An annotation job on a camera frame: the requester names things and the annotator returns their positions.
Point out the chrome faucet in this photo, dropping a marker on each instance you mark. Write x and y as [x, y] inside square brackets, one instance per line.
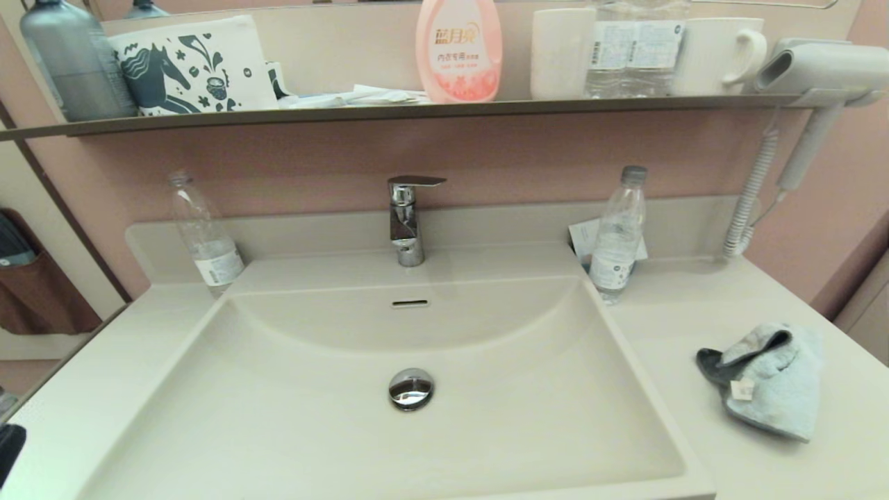
[406, 222]

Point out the light blue grey cloth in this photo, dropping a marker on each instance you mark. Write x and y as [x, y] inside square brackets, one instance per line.
[778, 389]

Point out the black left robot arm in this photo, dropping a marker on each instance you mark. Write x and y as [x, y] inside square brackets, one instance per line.
[10, 451]

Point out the beige sink basin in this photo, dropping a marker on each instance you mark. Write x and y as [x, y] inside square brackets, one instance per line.
[278, 417]

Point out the chrome drain stopper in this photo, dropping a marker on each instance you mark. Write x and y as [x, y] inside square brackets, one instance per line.
[411, 389]

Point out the grey-capped clear plastic bottle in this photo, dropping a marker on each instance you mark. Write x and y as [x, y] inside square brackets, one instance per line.
[618, 243]

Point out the white papers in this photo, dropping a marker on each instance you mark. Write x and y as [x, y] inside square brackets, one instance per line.
[361, 96]

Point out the pink detergent bottle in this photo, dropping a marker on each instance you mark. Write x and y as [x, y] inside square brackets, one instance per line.
[458, 48]

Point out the capless clear plastic bottle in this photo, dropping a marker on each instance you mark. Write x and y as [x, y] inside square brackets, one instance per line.
[208, 243]

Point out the small white printed pouch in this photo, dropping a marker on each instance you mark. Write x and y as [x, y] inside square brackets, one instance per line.
[278, 78]

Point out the water bottles on shelf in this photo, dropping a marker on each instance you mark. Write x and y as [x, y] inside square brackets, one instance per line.
[615, 45]

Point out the white horse print pouch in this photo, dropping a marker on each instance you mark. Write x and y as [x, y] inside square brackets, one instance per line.
[236, 62]

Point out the brown hanging bag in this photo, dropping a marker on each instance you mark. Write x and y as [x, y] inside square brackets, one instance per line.
[42, 298]

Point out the grey translucent bottle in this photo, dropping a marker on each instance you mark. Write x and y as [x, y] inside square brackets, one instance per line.
[76, 69]

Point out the white hair dryer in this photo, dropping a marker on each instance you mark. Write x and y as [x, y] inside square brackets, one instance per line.
[826, 69]

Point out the long brown wall shelf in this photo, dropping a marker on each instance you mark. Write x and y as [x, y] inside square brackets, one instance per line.
[417, 110]

